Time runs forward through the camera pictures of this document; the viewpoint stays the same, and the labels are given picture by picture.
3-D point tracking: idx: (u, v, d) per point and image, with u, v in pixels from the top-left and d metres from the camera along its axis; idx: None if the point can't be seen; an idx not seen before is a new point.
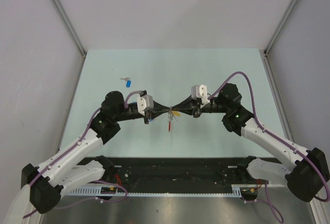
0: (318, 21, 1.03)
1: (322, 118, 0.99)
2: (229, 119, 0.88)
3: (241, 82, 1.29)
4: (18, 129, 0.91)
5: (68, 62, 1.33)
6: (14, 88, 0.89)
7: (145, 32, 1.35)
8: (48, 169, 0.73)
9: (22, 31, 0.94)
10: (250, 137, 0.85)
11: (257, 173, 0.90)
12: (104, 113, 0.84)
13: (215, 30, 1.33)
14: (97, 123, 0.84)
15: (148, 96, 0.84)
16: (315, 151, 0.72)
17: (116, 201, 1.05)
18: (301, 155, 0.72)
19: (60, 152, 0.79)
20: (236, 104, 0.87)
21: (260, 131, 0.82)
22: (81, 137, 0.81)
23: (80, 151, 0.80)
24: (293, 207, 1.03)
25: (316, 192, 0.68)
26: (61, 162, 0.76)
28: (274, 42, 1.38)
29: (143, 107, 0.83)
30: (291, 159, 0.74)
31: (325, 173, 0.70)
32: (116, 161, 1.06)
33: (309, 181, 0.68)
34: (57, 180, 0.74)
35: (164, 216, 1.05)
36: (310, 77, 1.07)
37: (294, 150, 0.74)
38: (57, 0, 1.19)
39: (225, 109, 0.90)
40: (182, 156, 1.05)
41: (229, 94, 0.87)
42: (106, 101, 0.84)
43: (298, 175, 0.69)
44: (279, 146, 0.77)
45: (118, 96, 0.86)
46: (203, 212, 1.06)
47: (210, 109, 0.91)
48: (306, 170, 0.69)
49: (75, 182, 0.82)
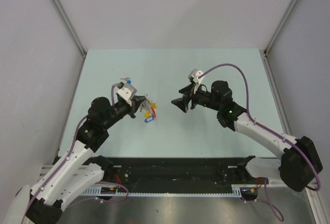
0: (318, 22, 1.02)
1: (322, 118, 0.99)
2: (223, 115, 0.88)
3: (233, 77, 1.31)
4: (18, 129, 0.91)
5: (68, 62, 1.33)
6: (14, 88, 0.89)
7: (145, 32, 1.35)
8: (42, 190, 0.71)
9: (22, 31, 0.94)
10: (242, 131, 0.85)
11: (256, 171, 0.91)
12: (92, 120, 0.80)
13: (215, 30, 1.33)
14: (83, 133, 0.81)
15: (128, 85, 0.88)
16: (304, 139, 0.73)
17: (116, 201, 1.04)
18: (290, 142, 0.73)
19: (51, 169, 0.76)
20: (228, 99, 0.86)
21: (251, 123, 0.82)
22: (69, 151, 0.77)
23: (71, 166, 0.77)
24: (294, 206, 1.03)
25: (307, 181, 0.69)
26: (54, 181, 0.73)
28: (274, 43, 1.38)
29: (129, 94, 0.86)
30: (279, 147, 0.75)
31: (315, 161, 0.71)
32: (116, 161, 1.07)
33: (299, 168, 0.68)
34: (54, 198, 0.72)
35: (164, 217, 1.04)
36: (311, 78, 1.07)
37: (282, 139, 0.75)
38: (57, 0, 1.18)
39: (216, 105, 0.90)
40: (181, 157, 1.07)
41: (219, 89, 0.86)
42: (92, 108, 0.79)
43: (287, 162, 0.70)
44: (269, 136, 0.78)
45: (105, 100, 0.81)
46: (203, 212, 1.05)
47: (205, 103, 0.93)
48: (295, 157, 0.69)
49: (74, 192, 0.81)
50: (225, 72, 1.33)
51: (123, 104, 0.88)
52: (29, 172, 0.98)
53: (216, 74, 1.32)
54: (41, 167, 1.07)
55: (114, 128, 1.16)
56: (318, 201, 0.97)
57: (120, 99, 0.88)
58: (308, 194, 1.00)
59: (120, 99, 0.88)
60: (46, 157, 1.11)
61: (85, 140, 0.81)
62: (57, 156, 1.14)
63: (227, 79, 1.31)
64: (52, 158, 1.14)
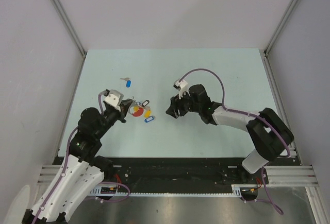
0: (318, 22, 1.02)
1: (322, 118, 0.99)
2: (203, 113, 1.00)
3: (213, 80, 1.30)
4: (18, 129, 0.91)
5: (68, 62, 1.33)
6: (14, 88, 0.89)
7: (145, 32, 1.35)
8: (42, 209, 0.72)
9: (22, 31, 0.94)
10: (221, 122, 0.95)
11: (248, 164, 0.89)
12: (83, 132, 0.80)
13: (215, 30, 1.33)
14: (76, 147, 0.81)
15: (114, 90, 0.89)
16: (267, 111, 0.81)
17: (116, 201, 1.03)
18: (254, 116, 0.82)
19: (49, 188, 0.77)
20: (204, 98, 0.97)
21: (225, 111, 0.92)
22: (64, 167, 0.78)
23: (68, 181, 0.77)
24: (295, 206, 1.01)
25: (280, 149, 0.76)
26: (52, 199, 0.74)
28: (274, 43, 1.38)
29: (117, 100, 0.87)
30: (245, 121, 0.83)
31: (283, 129, 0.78)
32: (115, 161, 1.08)
33: (270, 140, 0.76)
34: (55, 214, 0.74)
35: (164, 216, 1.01)
36: (311, 77, 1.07)
37: (247, 114, 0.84)
38: (57, 0, 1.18)
39: (196, 105, 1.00)
40: (182, 157, 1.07)
41: (194, 89, 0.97)
42: (82, 119, 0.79)
43: (259, 138, 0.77)
44: (237, 115, 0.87)
45: (95, 111, 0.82)
46: (203, 212, 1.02)
47: (190, 104, 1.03)
48: (263, 131, 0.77)
49: (76, 202, 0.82)
50: (201, 75, 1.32)
51: (112, 111, 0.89)
52: (29, 172, 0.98)
53: (195, 78, 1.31)
54: (41, 167, 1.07)
55: (114, 128, 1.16)
56: (318, 201, 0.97)
57: (109, 106, 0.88)
58: (309, 194, 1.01)
59: (109, 106, 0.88)
60: (46, 157, 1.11)
61: (78, 153, 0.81)
62: (57, 156, 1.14)
63: (204, 82, 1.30)
64: (53, 158, 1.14)
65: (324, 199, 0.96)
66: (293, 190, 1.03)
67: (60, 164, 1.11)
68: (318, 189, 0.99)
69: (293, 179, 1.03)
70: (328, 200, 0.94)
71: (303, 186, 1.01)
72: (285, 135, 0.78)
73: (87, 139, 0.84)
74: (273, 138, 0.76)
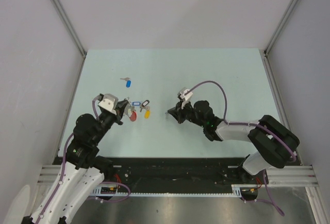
0: (319, 22, 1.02)
1: (321, 119, 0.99)
2: (208, 130, 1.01)
3: (192, 83, 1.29)
4: (18, 129, 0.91)
5: (68, 62, 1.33)
6: (13, 88, 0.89)
7: (145, 33, 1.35)
8: (41, 217, 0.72)
9: (22, 32, 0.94)
10: (226, 137, 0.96)
11: (251, 166, 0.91)
12: (79, 138, 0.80)
13: (215, 30, 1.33)
14: (72, 153, 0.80)
15: (107, 95, 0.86)
16: (267, 118, 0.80)
17: (116, 201, 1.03)
18: (255, 124, 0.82)
19: (48, 194, 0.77)
20: (210, 116, 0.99)
21: (227, 125, 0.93)
22: (62, 174, 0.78)
23: (66, 188, 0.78)
24: (295, 206, 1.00)
25: (287, 155, 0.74)
26: (52, 206, 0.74)
28: (274, 43, 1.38)
29: (112, 104, 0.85)
30: (246, 132, 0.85)
31: (285, 134, 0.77)
32: (116, 161, 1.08)
33: (275, 148, 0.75)
34: (56, 220, 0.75)
35: (164, 217, 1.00)
36: (311, 77, 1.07)
37: (247, 124, 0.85)
38: None
39: (201, 122, 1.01)
40: (182, 156, 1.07)
41: (201, 108, 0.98)
42: (77, 126, 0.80)
43: (262, 148, 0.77)
44: (237, 127, 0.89)
45: (89, 118, 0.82)
46: (203, 212, 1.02)
47: (193, 118, 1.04)
48: (265, 139, 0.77)
49: (76, 206, 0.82)
50: (181, 80, 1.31)
51: (108, 115, 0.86)
52: (29, 172, 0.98)
53: (174, 82, 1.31)
54: (41, 167, 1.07)
55: (114, 128, 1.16)
56: (318, 200, 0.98)
57: (103, 110, 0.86)
58: (308, 193, 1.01)
59: (103, 110, 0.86)
60: (46, 157, 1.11)
61: (76, 159, 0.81)
62: (57, 156, 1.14)
63: (182, 86, 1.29)
64: (53, 159, 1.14)
65: (324, 198, 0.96)
66: (293, 190, 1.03)
67: (60, 164, 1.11)
68: (318, 189, 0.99)
69: (292, 179, 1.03)
70: (328, 200, 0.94)
71: (303, 186, 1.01)
72: (290, 139, 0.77)
73: (83, 145, 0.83)
74: (276, 143, 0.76)
